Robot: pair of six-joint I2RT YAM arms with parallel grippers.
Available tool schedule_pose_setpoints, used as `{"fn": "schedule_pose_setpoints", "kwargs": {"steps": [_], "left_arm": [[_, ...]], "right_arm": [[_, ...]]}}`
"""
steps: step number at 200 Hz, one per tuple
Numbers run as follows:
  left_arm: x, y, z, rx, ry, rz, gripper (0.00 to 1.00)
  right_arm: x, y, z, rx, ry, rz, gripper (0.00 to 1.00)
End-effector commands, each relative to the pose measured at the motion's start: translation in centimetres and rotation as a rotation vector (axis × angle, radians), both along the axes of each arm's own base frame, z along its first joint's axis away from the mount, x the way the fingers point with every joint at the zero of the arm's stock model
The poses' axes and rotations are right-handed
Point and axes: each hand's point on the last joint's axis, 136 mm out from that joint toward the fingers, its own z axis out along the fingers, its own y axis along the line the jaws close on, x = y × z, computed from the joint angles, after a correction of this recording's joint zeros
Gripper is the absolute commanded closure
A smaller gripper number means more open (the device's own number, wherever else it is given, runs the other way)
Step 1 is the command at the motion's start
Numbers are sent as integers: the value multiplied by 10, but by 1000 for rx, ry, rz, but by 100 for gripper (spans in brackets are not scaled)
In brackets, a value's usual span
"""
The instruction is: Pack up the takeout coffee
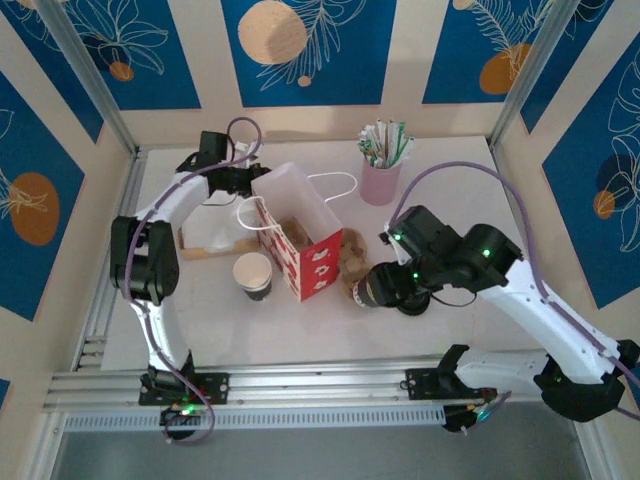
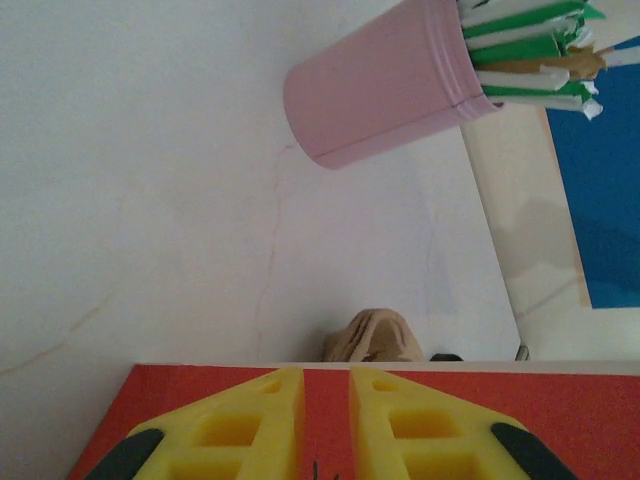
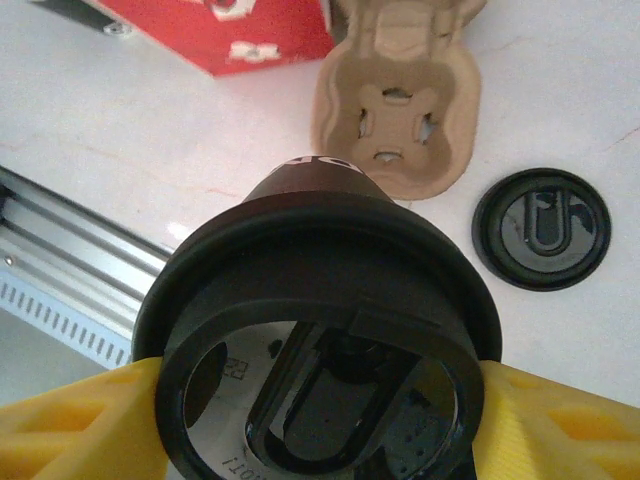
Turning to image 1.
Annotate white paper napkins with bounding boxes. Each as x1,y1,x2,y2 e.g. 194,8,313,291
189,189,261,251

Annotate lidded black coffee cup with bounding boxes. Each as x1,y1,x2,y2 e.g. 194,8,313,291
351,273,386,310

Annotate black paper coffee cup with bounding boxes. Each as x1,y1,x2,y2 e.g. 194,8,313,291
232,252,274,303

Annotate red white gift bag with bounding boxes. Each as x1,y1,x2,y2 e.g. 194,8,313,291
235,162,359,304

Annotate loose black cup lid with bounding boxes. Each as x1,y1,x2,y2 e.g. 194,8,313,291
397,294,432,317

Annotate stack of white napkins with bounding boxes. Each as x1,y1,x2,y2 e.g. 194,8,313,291
177,199,261,261

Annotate pink straw holder cup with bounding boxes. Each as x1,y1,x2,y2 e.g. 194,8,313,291
360,158,403,206

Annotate paper wrapped straw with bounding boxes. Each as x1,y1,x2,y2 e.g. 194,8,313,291
375,117,389,161
392,135,416,166
356,127,381,164
385,119,407,164

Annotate black controller board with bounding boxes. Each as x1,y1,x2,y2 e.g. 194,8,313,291
159,402,201,441
442,403,496,437

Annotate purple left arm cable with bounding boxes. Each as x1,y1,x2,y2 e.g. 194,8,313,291
124,117,265,446

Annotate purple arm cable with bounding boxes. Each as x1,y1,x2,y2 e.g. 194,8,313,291
392,160,640,426
124,117,265,446

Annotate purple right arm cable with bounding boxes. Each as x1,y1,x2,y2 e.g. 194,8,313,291
392,160,640,426

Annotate aluminium frame post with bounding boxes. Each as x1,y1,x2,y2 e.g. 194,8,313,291
37,0,140,157
488,0,574,151

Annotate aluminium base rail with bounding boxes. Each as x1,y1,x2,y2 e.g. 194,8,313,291
42,355,594,416

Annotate white slotted cable duct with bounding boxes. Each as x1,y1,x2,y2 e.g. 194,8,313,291
63,404,446,434

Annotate aluminium side rail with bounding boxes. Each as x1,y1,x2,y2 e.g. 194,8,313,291
72,147,149,371

